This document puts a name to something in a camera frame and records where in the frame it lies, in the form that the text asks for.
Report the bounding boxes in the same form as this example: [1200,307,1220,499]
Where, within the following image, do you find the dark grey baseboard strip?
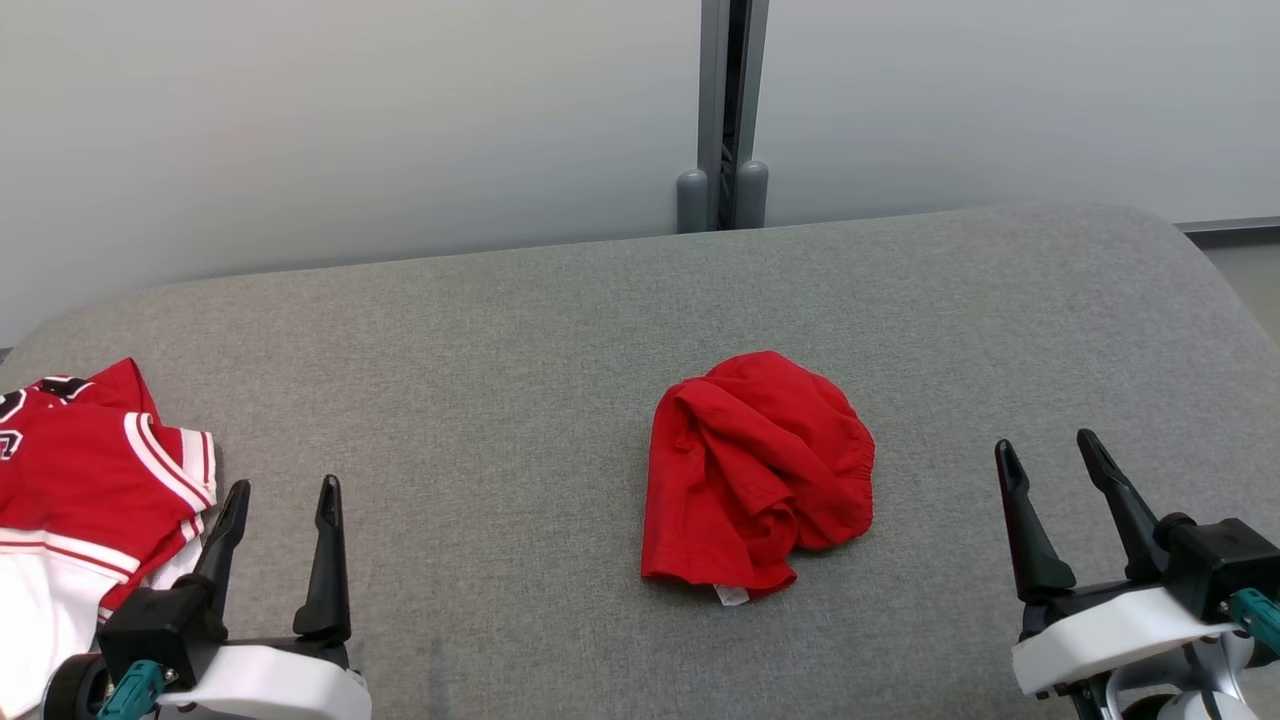
[1175,216,1280,249]

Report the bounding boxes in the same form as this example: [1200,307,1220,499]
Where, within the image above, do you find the right teal plug black cable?
[1228,588,1280,653]

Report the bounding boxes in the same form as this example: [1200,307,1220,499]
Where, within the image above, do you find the plain red shorts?
[641,350,877,607]

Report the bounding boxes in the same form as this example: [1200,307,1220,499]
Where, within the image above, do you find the grey cylindrical post cap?
[735,160,770,230]
[676,168,710,235]

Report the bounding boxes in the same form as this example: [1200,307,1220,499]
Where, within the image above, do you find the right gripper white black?
[994,430,1241,698]

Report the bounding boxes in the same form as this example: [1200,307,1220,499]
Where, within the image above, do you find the red white striped jersey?
[0,358,218,720]

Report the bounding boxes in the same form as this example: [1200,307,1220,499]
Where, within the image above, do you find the grey metal wall post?
[697,0,771,231]

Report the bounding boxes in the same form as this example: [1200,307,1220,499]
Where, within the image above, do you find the teal plug black cable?
[1228,588,1280,653]
[97,658,167,720]

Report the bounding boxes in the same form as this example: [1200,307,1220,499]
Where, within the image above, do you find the left teal plug black cable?
[97,658,167,720]

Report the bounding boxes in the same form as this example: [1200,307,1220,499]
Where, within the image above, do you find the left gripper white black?
[158,475,373,720]

